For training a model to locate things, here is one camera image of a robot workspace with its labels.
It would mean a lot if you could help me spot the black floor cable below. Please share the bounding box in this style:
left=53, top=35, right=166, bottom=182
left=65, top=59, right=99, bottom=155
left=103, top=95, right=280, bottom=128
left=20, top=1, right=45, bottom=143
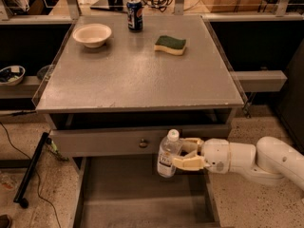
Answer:
left=0, top=121, right=63, bottom=228

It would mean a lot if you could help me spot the blue pepsi soda can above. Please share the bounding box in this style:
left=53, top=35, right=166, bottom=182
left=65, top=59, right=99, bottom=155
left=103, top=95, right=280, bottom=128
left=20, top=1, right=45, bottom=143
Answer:
left=126, top=0, right=143, bottom=32

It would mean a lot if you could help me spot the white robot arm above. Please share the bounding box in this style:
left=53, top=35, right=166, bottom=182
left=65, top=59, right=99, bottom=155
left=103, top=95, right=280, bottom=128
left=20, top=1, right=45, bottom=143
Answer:
left=172, top=137, right=304, bottom=190

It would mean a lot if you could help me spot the grey side shelf beam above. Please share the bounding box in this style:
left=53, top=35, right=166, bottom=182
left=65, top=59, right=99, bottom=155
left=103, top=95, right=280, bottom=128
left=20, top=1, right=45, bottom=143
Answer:
left=231, top=70, right=287, bottom=92

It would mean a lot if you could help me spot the clear plastic water bottle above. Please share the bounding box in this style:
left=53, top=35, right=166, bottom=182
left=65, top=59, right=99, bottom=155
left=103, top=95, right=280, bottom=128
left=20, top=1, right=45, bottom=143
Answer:
left=157, top=129, right=182, bottom=178

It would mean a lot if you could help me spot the grey top drawer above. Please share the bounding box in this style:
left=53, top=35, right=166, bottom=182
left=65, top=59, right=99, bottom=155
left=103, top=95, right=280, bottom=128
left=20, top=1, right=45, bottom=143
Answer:
left=50, top=124, right=231, bottom=158

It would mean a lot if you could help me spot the black monitor stand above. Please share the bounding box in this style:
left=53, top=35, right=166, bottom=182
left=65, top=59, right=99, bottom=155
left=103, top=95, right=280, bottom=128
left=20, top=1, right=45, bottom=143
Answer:
left=90, top=0, right=127, bottom=12

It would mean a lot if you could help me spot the green yellow sponge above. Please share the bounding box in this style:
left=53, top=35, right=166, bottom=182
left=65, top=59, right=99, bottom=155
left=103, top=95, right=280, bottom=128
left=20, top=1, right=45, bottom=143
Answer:
left=154, top=35, right=186, bottom=56

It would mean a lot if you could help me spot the grey drawer cabinet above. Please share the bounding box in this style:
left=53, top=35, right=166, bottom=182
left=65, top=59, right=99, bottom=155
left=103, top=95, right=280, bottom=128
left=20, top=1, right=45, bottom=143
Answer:
left=36, top=15, right=243, bottom=228

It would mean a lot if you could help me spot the white paper bowl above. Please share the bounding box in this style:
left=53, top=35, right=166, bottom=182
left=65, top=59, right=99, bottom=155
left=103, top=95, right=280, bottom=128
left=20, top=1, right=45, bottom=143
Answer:
left=72, top=24, right=112, bottom=48

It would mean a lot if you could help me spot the grey open middle drawer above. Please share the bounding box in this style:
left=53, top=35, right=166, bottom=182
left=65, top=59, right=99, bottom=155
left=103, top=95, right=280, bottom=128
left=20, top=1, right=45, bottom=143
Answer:
left=72, top=154, right=220, bottom=228

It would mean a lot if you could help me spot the black bar with wheel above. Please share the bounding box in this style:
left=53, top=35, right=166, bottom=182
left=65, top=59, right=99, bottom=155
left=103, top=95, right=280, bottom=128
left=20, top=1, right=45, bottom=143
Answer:
left=13, top=132, right=48, bottom=209

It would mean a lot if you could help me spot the round brass drawer knob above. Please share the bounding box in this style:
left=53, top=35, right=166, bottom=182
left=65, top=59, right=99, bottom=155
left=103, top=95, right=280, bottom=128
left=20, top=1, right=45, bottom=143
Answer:
left=139, top=139, right=149, bottom=148

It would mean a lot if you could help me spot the white bowl with items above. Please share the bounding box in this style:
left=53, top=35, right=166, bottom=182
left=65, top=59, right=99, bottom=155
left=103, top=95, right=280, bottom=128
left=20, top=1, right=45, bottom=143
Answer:
left=0, top=66, right=26, bottom=86

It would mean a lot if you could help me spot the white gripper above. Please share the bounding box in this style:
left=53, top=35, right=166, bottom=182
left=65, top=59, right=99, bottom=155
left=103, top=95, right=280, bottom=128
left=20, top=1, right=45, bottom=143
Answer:
left=172, top=138, right=230, bottom=174

